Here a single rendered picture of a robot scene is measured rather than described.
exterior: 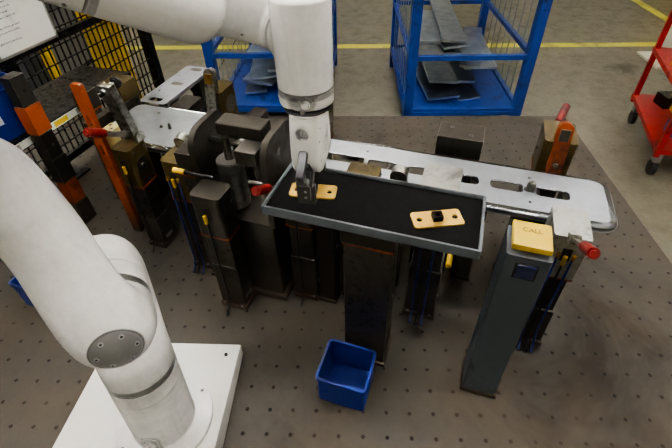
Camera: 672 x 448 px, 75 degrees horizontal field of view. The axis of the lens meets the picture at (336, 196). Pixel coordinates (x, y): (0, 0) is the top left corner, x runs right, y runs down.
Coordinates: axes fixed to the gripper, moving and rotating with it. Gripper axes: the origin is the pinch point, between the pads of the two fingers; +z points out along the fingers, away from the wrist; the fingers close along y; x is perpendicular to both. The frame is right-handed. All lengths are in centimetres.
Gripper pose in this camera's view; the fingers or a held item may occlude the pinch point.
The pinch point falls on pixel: (312, 181)
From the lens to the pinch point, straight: 77.1
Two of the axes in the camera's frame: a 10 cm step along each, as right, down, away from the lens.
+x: -9.9, -0.8, 1.3
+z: 0.2, 7.7, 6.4
